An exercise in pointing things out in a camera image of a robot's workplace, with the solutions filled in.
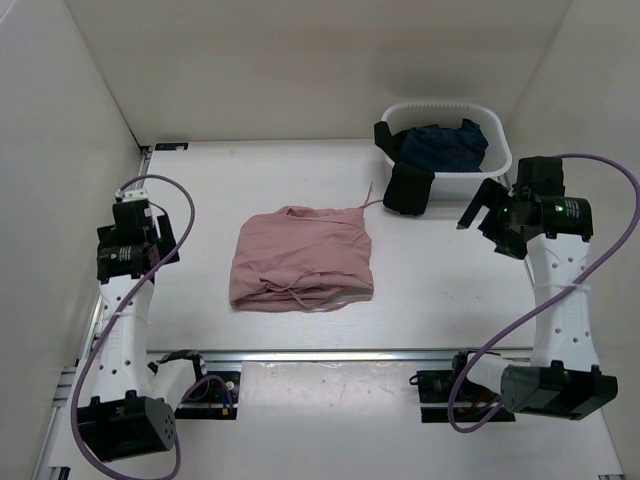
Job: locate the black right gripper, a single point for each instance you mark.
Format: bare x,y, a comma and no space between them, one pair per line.
506,244

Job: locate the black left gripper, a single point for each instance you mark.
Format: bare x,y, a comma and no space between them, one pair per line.
166,242

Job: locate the pink drawstring trousers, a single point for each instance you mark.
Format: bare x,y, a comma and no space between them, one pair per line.
302,259

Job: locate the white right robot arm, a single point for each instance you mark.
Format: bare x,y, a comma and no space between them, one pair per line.
563,378

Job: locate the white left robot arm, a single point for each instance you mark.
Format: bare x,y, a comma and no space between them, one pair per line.
131,403

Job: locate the blue denim jeans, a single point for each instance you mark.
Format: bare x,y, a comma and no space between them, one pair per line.
446,150

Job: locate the black garment in basket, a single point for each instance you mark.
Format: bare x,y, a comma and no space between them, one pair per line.
409,187

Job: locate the white plastic basket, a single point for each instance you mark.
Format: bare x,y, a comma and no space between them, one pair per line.
449,114

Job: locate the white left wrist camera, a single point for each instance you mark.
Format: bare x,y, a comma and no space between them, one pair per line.
131,195

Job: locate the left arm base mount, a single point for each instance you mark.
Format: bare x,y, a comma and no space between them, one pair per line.
210,395

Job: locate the aluminium table frame rail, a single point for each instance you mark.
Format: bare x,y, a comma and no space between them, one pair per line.
326,395

